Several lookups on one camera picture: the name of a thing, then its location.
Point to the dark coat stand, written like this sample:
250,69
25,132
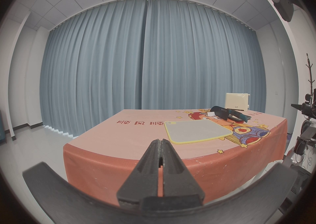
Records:
310,74

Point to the cream toaster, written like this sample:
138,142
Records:
237,100

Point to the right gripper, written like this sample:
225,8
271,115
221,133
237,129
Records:
309,109

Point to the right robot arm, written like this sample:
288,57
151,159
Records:
308,134

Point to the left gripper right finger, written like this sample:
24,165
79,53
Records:
177,178

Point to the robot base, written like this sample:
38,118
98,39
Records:
296,181

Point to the blue curtain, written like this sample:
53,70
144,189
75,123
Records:
202,65
93,69

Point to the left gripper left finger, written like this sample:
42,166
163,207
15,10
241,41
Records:
143,173

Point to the cutting board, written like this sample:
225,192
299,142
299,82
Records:
197,131

